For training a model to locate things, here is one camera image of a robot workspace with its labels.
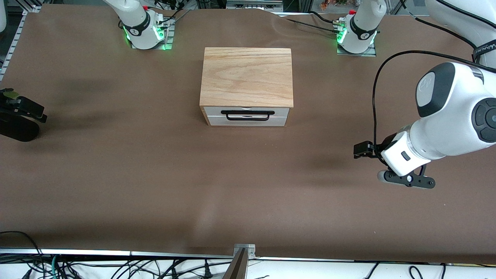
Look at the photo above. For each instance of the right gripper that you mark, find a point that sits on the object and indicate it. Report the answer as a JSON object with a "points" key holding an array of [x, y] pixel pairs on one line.
{"points": [[20, 107]]}

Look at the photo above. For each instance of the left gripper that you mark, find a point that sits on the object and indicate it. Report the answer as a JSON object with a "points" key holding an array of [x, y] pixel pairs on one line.
{"points": [[376, 150]]}

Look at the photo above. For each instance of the white drawer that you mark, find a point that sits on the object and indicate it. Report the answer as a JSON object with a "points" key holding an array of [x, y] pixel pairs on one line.
{"points": [[213, 116]]}

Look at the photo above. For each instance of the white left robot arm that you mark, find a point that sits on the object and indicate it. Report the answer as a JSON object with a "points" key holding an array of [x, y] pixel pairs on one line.
{"points": [[445, 116]]}

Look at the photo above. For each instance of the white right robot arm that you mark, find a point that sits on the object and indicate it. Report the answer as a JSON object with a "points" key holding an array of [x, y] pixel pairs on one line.
{"points": [[135, 19]]}

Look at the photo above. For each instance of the wooden drawer cabinet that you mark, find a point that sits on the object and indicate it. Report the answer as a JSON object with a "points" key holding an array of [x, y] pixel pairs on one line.
{"points": [[246, 77]]}

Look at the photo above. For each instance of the black rounded object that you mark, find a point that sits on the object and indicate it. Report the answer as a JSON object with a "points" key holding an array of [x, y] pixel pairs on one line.
{"points": [[15, 130]]}

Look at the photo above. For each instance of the green rose foliage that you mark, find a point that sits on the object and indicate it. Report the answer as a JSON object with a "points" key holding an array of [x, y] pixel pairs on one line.
{"points": [[8, 93]]}

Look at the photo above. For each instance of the brown table cover sheet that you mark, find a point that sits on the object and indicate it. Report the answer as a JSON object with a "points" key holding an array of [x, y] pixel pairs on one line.
{"points": [[155, 174]]}

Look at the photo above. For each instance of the aluminium profile bar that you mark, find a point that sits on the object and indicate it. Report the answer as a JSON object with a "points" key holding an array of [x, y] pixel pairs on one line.
{"points": [[254, 4]]}

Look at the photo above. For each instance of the perforated aluminium side rail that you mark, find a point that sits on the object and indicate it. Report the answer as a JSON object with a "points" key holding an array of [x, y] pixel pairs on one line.
{"points": [[11, 50]]}

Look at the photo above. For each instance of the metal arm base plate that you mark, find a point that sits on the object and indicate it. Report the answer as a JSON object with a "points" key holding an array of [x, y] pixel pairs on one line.
{"points": [[370, 52], [169, 37]]}

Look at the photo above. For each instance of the aluminium table edge rail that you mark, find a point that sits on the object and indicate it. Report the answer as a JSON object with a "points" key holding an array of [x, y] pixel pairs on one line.
{"points": [[77, 252]]}

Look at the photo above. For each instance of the grey metal bracket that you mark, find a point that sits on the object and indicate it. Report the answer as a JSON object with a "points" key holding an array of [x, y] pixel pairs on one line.
{"points": [[250, 248]]}

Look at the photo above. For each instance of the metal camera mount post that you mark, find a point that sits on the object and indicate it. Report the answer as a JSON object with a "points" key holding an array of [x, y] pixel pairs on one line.
{"points": [[237, 267]]}

